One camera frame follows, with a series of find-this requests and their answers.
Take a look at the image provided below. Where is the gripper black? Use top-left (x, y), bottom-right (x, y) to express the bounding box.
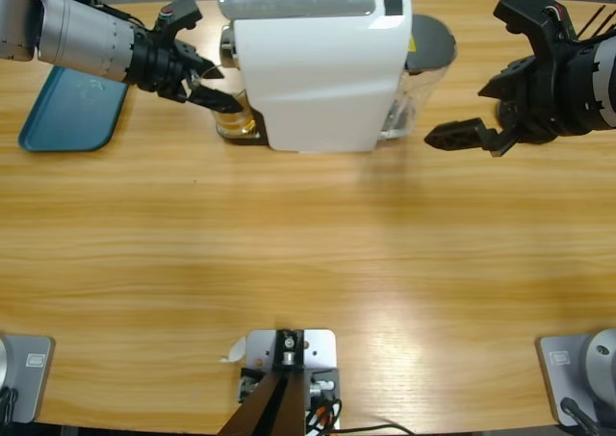
top-left (423, 40), bottom-right (610, 159)
top-left (123, 24), bottom-right (244, 115)

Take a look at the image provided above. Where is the clear drinking glass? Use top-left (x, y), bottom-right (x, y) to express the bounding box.
top-left (199, 64), bottom-right (261, 141)

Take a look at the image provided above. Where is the white capsule coffee machine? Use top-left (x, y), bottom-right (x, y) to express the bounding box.
top-left (216, 0), bottom-right (413, 156)

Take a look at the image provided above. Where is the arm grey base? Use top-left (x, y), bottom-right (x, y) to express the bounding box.
top-left (0, 334), bottom-right (56, 423)
top-left (537, 328), bottom-right (616, 427)

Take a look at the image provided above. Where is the clear water tank black lid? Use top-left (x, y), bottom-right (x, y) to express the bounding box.
top-left (374, 13), bottom-right (457, 143)

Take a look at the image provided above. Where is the teal plastic tray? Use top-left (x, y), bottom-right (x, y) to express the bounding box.
top-left (17, 64), bottom-right (131, 154)

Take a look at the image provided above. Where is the white tape tag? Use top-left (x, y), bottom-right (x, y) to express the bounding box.
top-left (219, 337), bottom-right (247, 364)

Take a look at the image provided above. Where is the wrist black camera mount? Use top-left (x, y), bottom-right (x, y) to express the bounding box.
top-left (156, 0), bottom-right (202, 47)
top-left (493, 0), bottom-right (578, 60)

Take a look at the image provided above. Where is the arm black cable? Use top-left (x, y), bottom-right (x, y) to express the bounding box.
top-left (71, 0), bottom-right (150, 36)

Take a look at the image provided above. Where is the base black cable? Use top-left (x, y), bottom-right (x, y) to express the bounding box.
top-left (0, 387), bottom-right (20, 423)
top-left (560, 397), bottom-right (603, 436)

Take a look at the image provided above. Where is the dark camera post with bracket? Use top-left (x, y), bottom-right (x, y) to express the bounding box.
top-left (216, 328), bottom-right (309, 436)

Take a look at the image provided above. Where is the black cable at mounting plate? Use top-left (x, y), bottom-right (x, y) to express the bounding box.
top-left (331, 397), bottom-right (415, 436)

